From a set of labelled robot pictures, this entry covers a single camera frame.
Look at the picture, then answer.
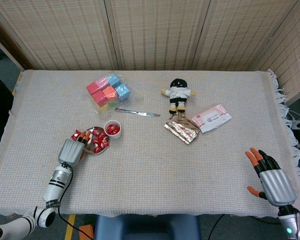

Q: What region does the red foam cube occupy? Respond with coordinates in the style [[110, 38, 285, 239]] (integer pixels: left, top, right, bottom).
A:
[[91, 90, 109, 108], [86, 82, 100, 96]]

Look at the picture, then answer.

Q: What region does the pink white wet wipes pack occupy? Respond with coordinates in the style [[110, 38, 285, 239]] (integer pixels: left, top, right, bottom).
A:
[[191, 104, 232, 134]]

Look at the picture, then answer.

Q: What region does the blue chair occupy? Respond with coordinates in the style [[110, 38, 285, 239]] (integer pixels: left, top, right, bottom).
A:
[[94, 214, 201, 240]]

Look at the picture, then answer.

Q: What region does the pile of red candies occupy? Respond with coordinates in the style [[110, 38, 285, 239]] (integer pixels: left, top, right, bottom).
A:
[[91, 126, 110, 154]]

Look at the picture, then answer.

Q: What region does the round metal plate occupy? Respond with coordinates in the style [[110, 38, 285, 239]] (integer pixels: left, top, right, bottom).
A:
[[82, 126, 111, 156]]

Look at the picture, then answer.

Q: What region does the pink foam cube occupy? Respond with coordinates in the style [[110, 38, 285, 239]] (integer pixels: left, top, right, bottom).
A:
[[94, 76, 111, 88]]

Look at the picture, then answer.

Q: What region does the woven bamboo screen panel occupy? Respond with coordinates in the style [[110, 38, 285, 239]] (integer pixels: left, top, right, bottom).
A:
[[251, 0, 300, 101], [104, 0, 212, 72], [192, 0, 300, 72], [0, 0, 116, 71]]

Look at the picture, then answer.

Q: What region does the plush doll in white shirt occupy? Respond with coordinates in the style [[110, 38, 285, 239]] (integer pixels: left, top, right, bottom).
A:
[[160, 78, 197, 114]]

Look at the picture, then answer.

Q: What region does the silver table knife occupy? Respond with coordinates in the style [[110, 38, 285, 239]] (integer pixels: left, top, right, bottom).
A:
[[114, 107, 161, 118]]

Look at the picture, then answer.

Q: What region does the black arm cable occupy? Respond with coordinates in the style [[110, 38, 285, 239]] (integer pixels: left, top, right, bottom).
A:
[[56, 162, 91, 240]]

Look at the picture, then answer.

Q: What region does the yellow foam cube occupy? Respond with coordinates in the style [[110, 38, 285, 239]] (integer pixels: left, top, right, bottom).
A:
[[96, 103, 110, 114]]

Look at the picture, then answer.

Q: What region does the brown wooden board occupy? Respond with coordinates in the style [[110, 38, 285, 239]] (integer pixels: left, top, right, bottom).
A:
[[0, 11, 31, 72]]

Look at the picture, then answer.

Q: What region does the clear plastic bag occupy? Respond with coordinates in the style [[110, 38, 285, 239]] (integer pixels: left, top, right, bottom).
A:
[[86, 71, 141, 119]]

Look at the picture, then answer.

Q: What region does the white paper cup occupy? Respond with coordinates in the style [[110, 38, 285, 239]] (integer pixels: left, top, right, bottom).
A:
[[103, 119, 123, 140]]

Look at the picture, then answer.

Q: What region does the black floor cable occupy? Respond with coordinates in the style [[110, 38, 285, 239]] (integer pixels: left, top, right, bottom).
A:
[[208, 213, 226, 240]]

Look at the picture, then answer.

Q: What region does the orange foam cube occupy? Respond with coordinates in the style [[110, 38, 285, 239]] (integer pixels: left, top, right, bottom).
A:
[[102, 86, 118, 101]]

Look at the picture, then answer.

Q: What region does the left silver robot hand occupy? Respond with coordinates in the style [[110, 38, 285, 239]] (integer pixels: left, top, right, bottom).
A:
[[57, 129, 93, 167]]

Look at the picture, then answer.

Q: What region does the orange block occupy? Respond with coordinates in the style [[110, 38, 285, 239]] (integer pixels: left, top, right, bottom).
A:
[[79, 224, 95, 240]]

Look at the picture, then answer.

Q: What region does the beige woven tablecloth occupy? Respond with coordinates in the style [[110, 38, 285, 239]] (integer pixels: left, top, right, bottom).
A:
[[0, 69, 300, 218]]

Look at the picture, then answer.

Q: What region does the light blue foam cube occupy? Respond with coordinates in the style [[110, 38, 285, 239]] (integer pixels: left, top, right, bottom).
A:
[[107, 74, 122, 87], [114, 83, 131, 103]]

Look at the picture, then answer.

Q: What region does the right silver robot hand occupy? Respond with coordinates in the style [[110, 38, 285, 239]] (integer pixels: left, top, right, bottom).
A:
[[244, 147, 298, 207]]

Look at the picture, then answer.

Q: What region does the gold foil snack package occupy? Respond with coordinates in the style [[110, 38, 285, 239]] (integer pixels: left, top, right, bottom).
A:
[[163, 112, 200, 146]]

